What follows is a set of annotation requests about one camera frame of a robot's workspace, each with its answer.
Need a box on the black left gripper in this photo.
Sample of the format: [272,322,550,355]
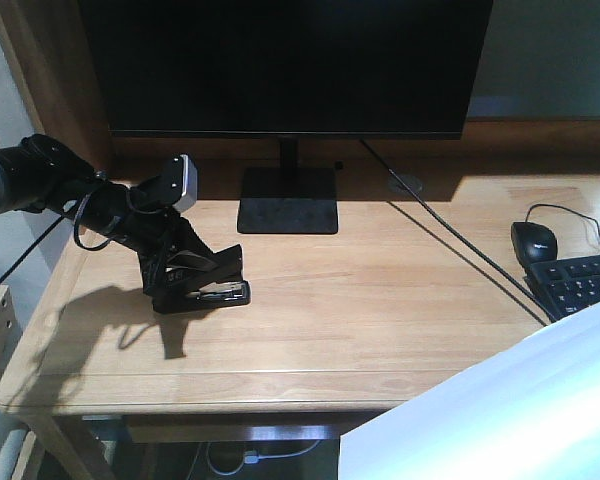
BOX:
[97,182,243,293]

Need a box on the white paper stack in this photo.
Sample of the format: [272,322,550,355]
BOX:
[338,303,600,479]

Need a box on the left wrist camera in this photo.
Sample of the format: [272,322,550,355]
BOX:
[127,154,198,214]

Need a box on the wooden desk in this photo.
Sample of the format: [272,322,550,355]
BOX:
[0,0,600,480]

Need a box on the black computer mouse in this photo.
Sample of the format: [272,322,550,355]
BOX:
[510,221,558,267]

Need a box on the black monitor cable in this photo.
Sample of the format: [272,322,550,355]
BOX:
[359,138,551,327]

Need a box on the black stapler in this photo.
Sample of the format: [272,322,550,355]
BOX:
[149,243,253,315]

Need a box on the black keyboard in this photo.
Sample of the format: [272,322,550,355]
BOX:
[525,254,600,322]

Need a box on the black monitor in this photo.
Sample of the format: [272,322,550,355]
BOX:
[78,1,493,233]

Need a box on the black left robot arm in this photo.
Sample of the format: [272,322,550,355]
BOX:
[0,134,248,308]

